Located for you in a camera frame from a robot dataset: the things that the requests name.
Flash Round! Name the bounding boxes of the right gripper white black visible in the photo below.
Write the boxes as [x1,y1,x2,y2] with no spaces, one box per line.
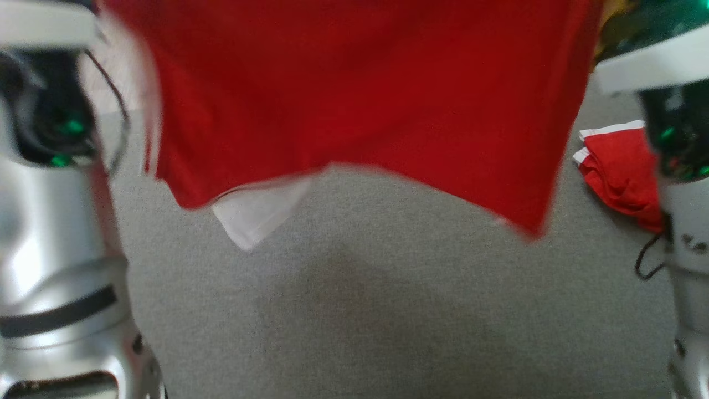
[593,0,709,96]

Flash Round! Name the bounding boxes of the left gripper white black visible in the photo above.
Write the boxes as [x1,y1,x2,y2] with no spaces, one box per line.
[0,2,107,52]

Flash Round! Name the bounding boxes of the red garment with white stripes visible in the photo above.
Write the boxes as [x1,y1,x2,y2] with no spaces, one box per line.
[78,0,605,253]

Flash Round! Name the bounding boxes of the folded red white garment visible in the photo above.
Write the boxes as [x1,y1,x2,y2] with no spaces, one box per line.
[572,120,666,234]

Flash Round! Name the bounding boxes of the yellow cushion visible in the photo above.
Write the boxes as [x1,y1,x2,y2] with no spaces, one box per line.
[595,0,638,63]

